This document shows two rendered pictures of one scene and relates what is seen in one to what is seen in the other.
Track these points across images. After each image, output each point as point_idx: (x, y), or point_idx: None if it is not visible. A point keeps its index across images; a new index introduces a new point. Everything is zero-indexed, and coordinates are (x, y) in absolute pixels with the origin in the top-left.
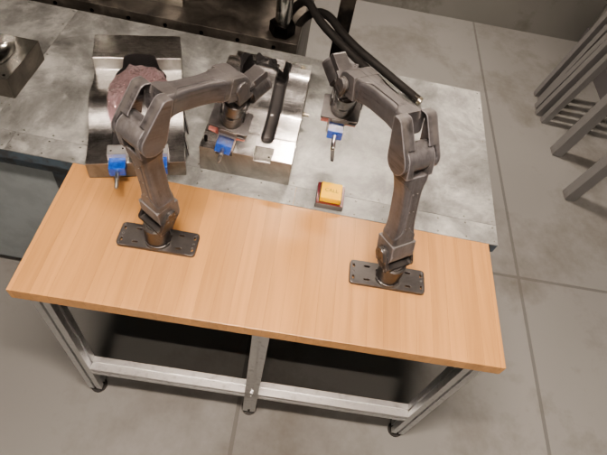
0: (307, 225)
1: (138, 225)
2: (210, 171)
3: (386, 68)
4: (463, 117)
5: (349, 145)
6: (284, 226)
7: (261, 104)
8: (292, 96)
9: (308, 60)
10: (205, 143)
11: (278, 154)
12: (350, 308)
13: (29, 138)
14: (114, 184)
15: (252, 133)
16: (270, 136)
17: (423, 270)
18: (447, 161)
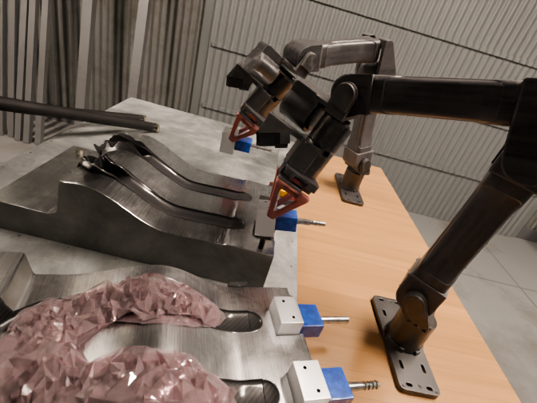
0: (316, 216)
1: (396, 365)
2: (266, 281)
3: (97, 110)
4: (165, 113)
5: (204, 170)
6: (324, 230)
7: (173, 189)
8: (169, 159)
9: (25, 159)
10: (265, 249)
11: (268, 193)
12: (383, 210)
13: None
14: (374, 387)
15: (233, 206)
16: (235, 195)
17: (332, 173)
18: (220, 133)
